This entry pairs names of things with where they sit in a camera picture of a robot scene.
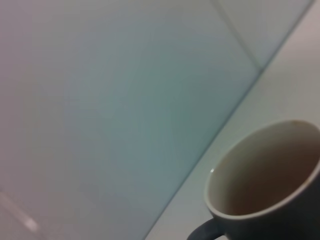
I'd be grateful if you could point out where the dark grey ceramic mug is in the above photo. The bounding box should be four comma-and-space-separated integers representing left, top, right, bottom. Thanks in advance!
186, 119, 320, 240

